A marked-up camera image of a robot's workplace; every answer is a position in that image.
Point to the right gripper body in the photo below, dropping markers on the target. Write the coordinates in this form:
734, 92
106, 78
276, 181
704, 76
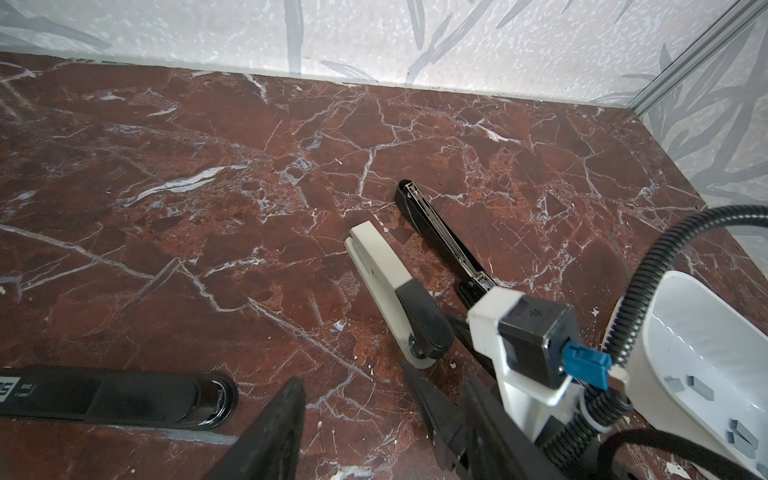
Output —
475, 438

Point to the beige stapler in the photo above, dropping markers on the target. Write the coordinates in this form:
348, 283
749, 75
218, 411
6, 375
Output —
419, 327

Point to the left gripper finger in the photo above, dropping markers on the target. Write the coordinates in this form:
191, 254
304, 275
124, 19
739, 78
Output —
270, 446

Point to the black stapler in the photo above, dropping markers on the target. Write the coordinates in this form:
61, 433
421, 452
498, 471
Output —
473, 281
158, 400

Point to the white oval tray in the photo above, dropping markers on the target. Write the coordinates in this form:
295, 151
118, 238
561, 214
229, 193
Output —
689, 330

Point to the staple strip in tray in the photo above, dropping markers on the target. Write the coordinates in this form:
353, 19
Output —
701, 388

